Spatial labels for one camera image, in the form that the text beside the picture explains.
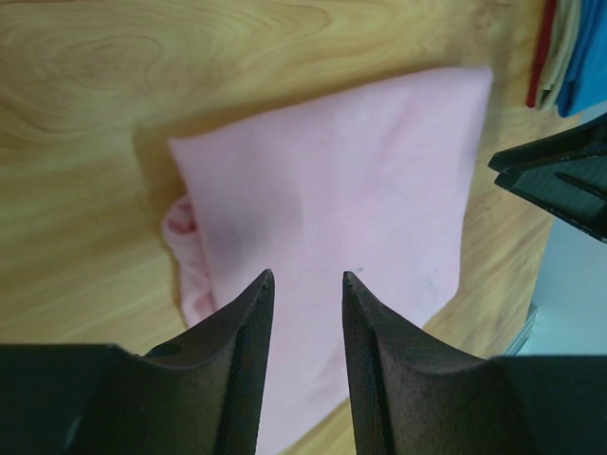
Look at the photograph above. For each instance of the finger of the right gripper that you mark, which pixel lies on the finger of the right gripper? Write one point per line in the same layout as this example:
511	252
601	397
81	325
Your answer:
563	174

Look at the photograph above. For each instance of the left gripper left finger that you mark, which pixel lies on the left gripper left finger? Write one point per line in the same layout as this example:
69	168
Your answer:
198	393

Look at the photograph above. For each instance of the blue folded t shirt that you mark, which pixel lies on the blue folded t shirt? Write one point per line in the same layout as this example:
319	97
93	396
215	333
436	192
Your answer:
584	83

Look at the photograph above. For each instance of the pink t shirt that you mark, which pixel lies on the pink t shirt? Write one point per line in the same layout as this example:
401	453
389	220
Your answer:
373	180

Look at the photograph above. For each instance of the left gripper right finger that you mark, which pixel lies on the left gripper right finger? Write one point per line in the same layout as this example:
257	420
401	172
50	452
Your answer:
411	393

